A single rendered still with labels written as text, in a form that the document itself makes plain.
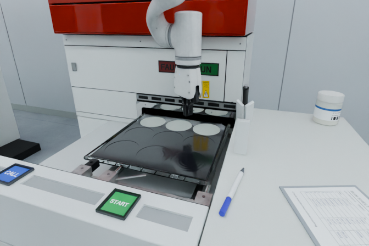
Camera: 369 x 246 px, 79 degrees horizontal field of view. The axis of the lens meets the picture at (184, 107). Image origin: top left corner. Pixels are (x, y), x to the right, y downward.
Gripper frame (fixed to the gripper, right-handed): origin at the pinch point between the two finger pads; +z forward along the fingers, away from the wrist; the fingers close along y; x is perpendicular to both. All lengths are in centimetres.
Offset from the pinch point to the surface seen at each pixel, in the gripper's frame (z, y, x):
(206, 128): 8.0, 2.8, 6.6
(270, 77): 20, -68, 152
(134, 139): 8.1, -5.3, -18.3
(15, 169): 1.6, 4.4, -49.3
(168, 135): 8.1, -1.0, -7.4
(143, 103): 4.5, -27.4, -3.9
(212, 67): -12.9, -3.8, 14.2
